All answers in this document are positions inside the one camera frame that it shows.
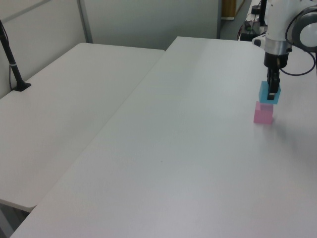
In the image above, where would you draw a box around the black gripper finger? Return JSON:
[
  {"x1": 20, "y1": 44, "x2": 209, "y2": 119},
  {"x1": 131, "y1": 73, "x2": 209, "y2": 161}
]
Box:
[{"x1": 267, "y1": 69, "x2": 281, "y2": 101}]

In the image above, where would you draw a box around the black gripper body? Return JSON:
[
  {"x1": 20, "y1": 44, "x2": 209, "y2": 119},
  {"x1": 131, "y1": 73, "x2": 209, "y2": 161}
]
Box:
[{"x1": 263, "y1": 51, "x2": 290, "y2": 72}]

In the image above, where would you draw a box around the blue cube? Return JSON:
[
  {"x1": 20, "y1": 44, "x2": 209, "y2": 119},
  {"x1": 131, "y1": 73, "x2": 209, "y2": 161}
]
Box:
[{"x1": 258, "y1": 80, "x2": 282, "y2": 105}]

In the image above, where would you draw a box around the pink cube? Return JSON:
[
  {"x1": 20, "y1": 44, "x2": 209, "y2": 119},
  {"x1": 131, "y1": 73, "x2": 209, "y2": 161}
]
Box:
[{"x1": 253, "y1": 101, "x2": 274, "y2": 124}]

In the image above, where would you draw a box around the black box on desk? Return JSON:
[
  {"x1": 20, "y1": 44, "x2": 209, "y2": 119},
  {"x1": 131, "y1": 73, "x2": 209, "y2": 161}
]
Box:
[{"x1": 240, "y1": 32, "x2": 259, "y2": 42}]

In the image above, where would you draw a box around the black upright stand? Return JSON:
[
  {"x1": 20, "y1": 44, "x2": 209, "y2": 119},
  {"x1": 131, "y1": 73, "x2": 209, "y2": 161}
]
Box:
[{"x1": 258, "y1": 0, "x2": 268, "y2": 26}]

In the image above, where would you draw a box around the wooden board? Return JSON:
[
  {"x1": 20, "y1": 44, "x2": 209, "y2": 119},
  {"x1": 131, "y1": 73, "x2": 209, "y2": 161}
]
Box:
[{"x1": 221, "y1": 0, "x2": 238, "y2": 20}]

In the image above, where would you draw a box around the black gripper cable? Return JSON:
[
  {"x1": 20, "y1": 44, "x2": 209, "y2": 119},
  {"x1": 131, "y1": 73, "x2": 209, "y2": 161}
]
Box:
[{"x1": 279, "y1": 48, "x2": 317, "y2": 76}]

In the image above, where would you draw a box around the grey metal partition post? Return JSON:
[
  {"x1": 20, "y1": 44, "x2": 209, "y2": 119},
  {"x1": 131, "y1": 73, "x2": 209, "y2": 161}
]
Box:
[
  {"x1": 76, "y1": 0, "x2": 94, "y2": 44},
  {"x1": 216, "y1": 0, "x2": 224, "y2": 40}
]

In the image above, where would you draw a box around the black camera pole with base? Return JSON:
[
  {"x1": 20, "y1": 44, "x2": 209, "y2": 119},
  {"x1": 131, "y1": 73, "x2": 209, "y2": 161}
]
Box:
[{"x1": 0, "y1": 19, "x2": 32, "y2": 93}]

